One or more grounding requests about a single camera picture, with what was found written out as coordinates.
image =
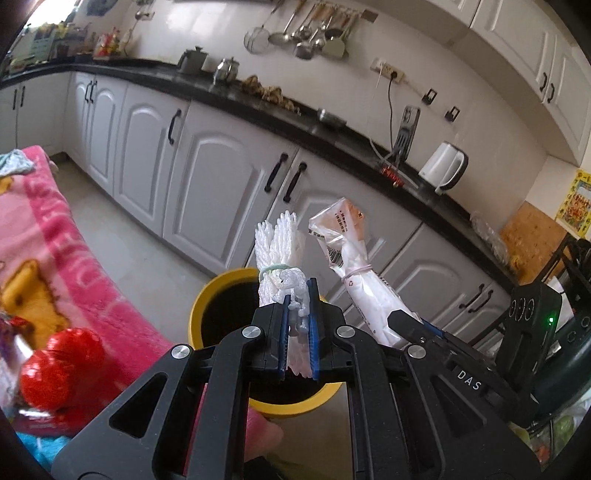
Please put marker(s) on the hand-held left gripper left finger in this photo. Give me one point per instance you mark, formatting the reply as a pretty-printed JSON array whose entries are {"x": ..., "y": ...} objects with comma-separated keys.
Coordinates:
[{"x": 282, "y": 332}]

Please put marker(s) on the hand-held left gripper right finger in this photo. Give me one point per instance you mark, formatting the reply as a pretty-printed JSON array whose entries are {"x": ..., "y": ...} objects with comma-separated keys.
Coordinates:
[{"x": 315, "y": 337}]

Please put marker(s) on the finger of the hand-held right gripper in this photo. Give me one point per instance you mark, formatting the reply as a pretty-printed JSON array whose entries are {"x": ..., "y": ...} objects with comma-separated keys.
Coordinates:
[
  {"x": 406, "y": 325},
  {"x": 466, "y": 376}
]

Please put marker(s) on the white bagged utensil packet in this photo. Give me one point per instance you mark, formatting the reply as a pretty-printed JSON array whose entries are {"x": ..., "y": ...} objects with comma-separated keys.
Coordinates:
[{"x": 364, "y": 286}]

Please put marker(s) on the yellow waste bin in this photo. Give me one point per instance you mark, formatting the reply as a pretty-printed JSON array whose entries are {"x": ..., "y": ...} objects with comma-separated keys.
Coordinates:
[{"x": 203, "y": 300}]

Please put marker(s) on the red snack tube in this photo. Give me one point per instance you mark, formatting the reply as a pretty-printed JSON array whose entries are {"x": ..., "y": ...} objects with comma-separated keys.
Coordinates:
[{"x": 51, "y": 378}]

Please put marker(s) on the black metal rack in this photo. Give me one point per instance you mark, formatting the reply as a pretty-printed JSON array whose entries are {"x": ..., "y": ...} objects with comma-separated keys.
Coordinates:
[{"x": 572, "y": 258}]

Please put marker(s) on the chipboard panel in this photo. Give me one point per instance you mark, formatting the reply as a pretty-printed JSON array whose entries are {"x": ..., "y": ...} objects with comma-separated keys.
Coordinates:
[{"x": 531, "y": 235}]

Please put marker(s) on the person's green printed clothing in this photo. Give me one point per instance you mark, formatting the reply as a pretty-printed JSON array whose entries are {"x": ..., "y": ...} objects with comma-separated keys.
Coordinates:
[{"x": 563, "y": 429}]

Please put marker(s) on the clear plastic bag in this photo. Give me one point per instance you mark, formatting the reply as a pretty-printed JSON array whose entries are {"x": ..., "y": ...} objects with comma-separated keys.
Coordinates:
[{"x": 489, "y": 235}]

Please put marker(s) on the small red ornament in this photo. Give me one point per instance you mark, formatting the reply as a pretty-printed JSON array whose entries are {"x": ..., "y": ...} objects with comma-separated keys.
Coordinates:
[{"x": 392, "y": 175}]

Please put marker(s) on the row of white cabinet doors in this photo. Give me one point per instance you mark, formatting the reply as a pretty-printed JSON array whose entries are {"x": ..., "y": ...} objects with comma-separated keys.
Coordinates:
[{"x": 221, "y": 194}]

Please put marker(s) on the white electric kettle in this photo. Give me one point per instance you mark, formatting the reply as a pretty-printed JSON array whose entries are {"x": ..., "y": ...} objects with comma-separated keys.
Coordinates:
[{"x": 441, "y": 166}]

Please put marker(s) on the steel bowl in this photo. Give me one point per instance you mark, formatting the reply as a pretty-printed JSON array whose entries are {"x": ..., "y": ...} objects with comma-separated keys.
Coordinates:
[{"x": 330, "y": 117}]

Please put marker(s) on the pink printed blanket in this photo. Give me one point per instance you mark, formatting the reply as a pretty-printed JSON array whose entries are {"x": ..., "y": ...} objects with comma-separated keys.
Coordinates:
[{"x": 69, "y": 258}]

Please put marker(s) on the pile of ginger roots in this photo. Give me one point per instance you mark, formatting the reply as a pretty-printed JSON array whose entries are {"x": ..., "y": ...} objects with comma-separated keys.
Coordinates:
[{"x": 270, "y": 94}]

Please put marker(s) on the blue fuzzy cloth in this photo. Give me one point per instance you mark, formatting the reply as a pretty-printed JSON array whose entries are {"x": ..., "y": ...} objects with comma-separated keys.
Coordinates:
[{"x": 44, "y": 450}]

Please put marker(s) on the black kitchen countertop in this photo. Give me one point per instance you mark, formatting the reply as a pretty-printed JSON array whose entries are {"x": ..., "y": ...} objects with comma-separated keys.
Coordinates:
[{"x": 194, "y": 81}]

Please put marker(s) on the steel teapot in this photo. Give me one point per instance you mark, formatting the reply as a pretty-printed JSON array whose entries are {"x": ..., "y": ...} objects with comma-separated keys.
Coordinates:
[{"x": 226, "y": 71}]

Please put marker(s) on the grey metal pot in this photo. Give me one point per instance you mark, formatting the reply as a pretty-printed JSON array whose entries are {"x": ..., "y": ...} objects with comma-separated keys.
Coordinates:
[{"x": 191, "y": 62}]

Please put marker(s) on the row of hanging kitchen utensils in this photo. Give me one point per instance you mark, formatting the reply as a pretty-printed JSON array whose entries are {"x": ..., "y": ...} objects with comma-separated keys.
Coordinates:
[{"x": 304, "y": 46}]

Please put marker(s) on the white upper cabinets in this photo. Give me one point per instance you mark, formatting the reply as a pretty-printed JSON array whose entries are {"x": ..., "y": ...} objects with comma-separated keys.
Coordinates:
[{"x": 508, "y": 27}]

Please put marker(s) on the teal crumpled cloth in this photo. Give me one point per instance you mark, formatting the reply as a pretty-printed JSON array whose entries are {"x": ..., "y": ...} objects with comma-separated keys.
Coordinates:
[{"x": 16, "y": 161}]

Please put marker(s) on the colourful snack packets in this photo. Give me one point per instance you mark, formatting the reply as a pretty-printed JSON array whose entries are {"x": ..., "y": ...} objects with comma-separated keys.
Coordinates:
[{"x": 111, "y": 44}]

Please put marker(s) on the row of condiment bottles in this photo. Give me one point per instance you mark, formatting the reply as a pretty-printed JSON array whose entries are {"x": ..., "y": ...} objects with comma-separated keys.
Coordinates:
[{"x": 46, "y": 41}]

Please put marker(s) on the yellow wall poster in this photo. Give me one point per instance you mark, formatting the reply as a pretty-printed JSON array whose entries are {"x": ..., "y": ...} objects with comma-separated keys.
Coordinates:
[{"x": 577, "y": 203}]

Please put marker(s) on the black wall hook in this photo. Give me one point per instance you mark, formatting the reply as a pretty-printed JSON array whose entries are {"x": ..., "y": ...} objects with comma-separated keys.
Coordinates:
[
  {"x": 430, "y": 96},
  {"x": 452, "y": 114}
]

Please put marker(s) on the white wall socket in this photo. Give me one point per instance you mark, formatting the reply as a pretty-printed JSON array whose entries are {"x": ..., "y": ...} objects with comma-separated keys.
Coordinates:
[
  {"x": 147, "y": 16},
  {"x": 388, "y": 69}
]

